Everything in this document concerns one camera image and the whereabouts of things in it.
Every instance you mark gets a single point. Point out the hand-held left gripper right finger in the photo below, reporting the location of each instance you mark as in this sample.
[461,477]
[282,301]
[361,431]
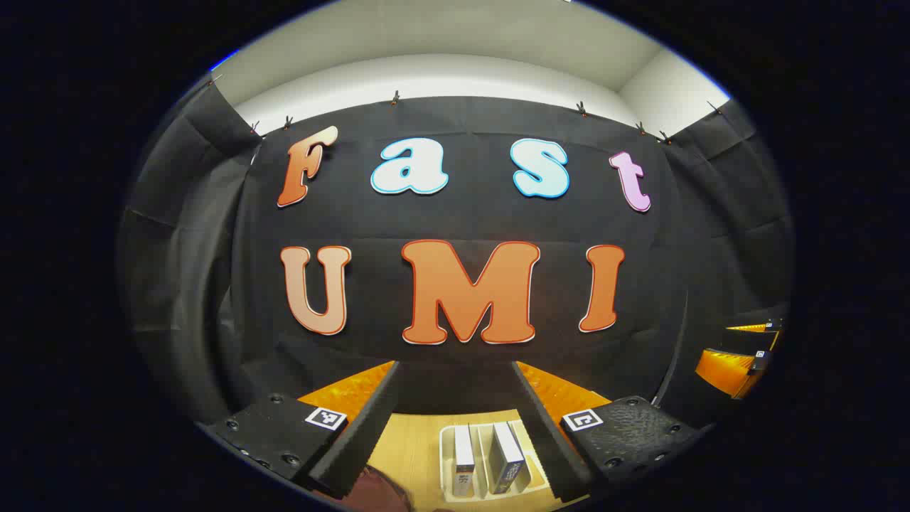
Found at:
[547,434]

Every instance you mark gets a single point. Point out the white bookshelf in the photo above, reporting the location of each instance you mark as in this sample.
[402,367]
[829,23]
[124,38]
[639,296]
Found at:
[481,462]

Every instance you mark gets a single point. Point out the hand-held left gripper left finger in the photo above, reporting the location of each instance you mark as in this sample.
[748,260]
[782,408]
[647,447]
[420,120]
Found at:
[361,434]

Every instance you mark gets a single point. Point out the row of small backdrop clips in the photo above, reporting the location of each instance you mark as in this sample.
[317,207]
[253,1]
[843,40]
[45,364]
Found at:
[395,97]

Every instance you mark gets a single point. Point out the book with blue cover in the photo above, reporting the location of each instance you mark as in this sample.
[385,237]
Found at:
[506,455]

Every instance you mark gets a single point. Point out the white book with dark photo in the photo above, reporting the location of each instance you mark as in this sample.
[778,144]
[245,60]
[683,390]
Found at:
[463,455]

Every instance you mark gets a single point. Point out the maroon schoolbag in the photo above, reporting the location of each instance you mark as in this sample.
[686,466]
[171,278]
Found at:
[377,494]

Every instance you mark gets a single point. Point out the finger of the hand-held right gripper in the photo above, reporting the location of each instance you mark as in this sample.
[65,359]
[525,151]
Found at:
[746,340]
[725,370]

